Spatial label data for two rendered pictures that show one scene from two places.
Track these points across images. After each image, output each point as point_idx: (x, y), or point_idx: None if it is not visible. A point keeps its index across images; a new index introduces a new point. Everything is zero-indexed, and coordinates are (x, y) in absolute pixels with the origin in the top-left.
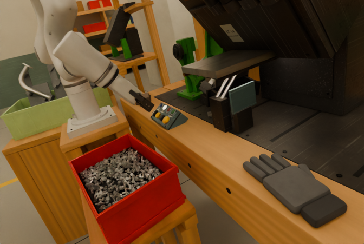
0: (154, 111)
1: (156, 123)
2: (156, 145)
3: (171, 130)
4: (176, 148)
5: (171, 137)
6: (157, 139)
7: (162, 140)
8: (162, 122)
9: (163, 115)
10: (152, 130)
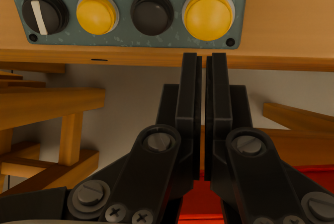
0: (45, 12)
1: (106, 46)
2: (87, 63)
3: (258, 30)
4: (301, 64)
5: (302, 59)
6: (101, 61)
7: (162, 61)
8: (180, 34)
9: (156, 4)
10: (57, 57)
